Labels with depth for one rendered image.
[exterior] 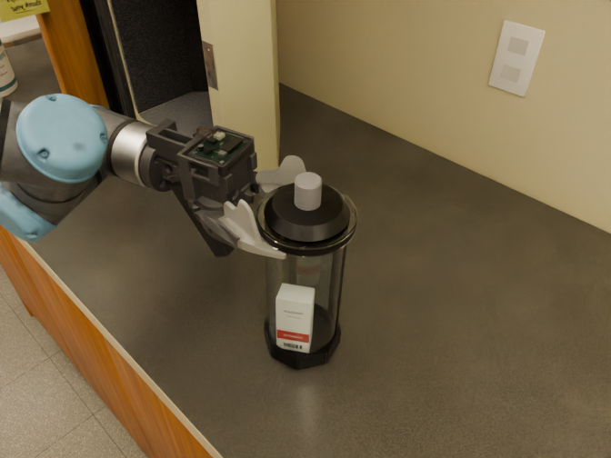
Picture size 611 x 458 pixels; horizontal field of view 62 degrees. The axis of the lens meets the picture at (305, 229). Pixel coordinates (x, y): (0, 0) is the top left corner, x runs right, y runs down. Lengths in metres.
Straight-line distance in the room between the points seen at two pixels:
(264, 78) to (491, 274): 0.48
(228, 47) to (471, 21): 0.44
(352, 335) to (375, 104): 0.61
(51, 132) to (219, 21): 0.35
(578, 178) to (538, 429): 0.48
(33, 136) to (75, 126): 0.04
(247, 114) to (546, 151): 0.53
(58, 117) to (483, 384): 0.57
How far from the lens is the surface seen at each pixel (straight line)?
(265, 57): 0.85
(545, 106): 0.98
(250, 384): 0.68
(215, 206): 0.57
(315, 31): 1.24
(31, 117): 0.51
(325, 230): 0.51
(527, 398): 0.73
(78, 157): 0.50
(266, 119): 0.90
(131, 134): 0.64
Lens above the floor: 1.52
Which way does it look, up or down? 42 degrees down
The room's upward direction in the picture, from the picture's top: straight up
